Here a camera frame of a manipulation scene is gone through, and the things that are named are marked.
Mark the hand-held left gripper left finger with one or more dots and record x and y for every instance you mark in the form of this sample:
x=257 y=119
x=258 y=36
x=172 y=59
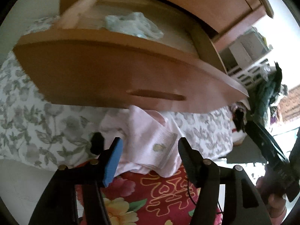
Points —
x=113 y=164

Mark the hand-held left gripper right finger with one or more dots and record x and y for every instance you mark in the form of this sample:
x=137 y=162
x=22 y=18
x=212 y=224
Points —
x=188 y=159

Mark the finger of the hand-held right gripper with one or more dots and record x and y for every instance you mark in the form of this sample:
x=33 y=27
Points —
x=255 y=132

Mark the black garment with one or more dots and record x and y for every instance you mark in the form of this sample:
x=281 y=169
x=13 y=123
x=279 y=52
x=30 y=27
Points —
x=97 y=143

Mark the pink garment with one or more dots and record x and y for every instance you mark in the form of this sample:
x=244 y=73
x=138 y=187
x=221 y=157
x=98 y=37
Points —
x=145 y=136

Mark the wooden drawer with deep front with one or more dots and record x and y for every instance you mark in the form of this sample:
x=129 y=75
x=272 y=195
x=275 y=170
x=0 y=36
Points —
x=105 y=75

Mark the person's right hand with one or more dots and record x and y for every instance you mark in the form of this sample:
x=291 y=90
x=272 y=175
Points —
x=275 y=204

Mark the white knitted cloth red stripe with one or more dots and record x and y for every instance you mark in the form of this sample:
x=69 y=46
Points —
x=238 y=137

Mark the dark grey board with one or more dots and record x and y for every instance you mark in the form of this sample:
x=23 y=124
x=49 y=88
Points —
x=246 y=152

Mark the dark green hanging cloth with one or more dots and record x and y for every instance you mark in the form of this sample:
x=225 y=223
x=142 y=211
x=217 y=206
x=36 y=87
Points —
x=269 y=91

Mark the red floral quilt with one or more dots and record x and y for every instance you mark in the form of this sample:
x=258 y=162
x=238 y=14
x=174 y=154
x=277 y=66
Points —
x=145 y=199

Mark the white cutout headboard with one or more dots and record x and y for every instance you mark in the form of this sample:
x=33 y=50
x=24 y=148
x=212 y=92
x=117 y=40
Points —
x=248 y=73

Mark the white bedside shelf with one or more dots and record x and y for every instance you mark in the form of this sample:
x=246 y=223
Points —
x=243 y=46

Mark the grey floral bedspread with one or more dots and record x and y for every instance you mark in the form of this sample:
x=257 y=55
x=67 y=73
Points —
x=35 y=121

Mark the light blue cloth in drawer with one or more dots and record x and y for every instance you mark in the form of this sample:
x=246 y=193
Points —
x=133 y=24

